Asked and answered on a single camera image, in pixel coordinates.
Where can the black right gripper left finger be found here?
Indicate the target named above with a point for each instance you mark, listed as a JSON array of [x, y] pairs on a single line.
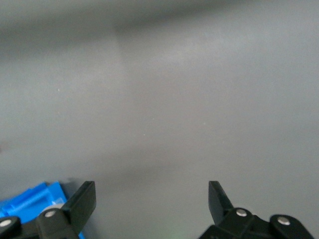
[[79, 206]]

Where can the blue plastic storage bin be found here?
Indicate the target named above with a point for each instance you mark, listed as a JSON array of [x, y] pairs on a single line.
[[32, 199]]

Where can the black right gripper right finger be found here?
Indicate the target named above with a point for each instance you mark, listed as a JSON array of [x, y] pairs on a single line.
[[219, 204]]

